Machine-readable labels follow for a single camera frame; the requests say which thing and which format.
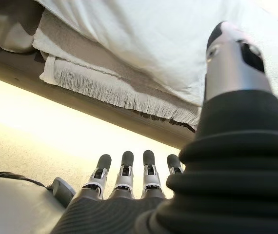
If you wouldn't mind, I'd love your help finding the white fringed throw blanket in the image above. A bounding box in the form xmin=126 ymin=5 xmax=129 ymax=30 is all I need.
xmin=32 ymin=9 xmax=202 ymax=133

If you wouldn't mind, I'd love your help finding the silver right robot leg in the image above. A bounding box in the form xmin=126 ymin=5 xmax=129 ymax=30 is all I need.
xmin=0 ymin=171 xmax=77 ymax=234

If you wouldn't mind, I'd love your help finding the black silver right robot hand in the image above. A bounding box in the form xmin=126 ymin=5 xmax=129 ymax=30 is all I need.
xmin=51 ymin=21 xmax=278 ymax=234

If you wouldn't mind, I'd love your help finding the beige pillow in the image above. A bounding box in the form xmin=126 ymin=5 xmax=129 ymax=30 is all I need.
xmin=0 ymin=0 xmax=45 ymax=53

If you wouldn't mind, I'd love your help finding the white duvet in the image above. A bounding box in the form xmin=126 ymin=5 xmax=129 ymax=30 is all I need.
xmin=35 ymin=0 xmax=278 ymax=109

